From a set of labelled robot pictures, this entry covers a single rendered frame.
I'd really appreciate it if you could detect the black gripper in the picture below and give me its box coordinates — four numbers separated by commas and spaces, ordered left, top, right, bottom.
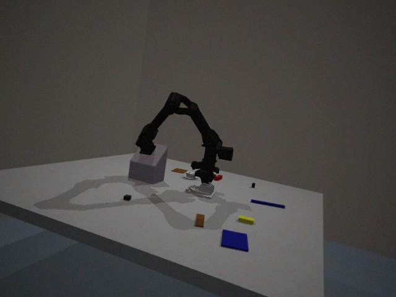
195, 157, 219, 184

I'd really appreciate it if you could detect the yellow rectangular block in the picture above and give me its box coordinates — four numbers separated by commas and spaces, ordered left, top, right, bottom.
238, 215, 254, 225

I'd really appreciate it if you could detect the brown flat bar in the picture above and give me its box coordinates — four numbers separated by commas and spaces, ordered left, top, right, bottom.
195, 213, 204, 227

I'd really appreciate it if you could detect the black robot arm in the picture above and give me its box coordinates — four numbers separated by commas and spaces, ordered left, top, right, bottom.
136, 92, 233, 161

